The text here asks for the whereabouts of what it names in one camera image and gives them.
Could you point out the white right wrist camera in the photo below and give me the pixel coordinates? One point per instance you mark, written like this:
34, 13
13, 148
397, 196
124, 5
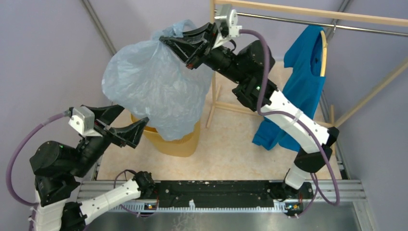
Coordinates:
226, 20

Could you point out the wooden clothes rack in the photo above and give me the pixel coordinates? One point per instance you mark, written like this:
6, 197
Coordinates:
335, 16

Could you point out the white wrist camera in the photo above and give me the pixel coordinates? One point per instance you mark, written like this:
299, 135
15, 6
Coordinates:
226, 20
82, 121

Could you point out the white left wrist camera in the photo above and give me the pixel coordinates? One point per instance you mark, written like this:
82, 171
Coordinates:
82, 121

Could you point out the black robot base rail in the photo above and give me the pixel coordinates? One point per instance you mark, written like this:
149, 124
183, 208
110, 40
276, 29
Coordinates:
225, 193

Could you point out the light blue plastic trash bag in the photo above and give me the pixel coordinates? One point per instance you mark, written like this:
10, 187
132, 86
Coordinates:
149, 80

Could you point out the yellow plastic trash bin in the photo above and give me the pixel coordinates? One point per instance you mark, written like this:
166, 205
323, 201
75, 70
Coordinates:
184, 147

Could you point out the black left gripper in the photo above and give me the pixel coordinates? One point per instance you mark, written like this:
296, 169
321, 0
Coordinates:
131, 134

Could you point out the wooden clothes hanger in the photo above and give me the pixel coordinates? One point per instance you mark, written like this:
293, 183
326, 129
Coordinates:
324, 53

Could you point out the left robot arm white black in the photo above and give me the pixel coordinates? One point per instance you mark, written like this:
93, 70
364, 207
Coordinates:
57, 166

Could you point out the white slotted cable duct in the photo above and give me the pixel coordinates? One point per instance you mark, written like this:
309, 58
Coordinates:
141, 208

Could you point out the blue t-shirt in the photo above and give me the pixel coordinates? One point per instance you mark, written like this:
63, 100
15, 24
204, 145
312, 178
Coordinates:
303, 88

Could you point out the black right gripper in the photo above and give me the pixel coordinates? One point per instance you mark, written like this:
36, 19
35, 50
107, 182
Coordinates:
187, 49

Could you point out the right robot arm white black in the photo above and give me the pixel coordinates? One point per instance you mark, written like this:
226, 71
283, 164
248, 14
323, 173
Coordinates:
243, 56

